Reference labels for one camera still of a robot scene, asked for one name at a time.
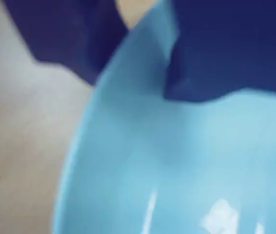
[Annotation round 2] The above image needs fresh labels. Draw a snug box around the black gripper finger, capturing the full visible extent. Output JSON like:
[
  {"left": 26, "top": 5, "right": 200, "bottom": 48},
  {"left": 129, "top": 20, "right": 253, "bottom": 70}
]
[
  {"left": 1, "top": 0, "right": 129, "bottom": 86},
  {"left": 164, "top": 0, "right": 276, "bottom": 102}
]

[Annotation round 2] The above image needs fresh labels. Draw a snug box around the light blue round plate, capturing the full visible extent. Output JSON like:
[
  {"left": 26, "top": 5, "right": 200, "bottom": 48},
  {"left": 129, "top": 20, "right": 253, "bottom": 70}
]
[{"left": 52, "top": 0, "right": 276, "bottom": 234}]

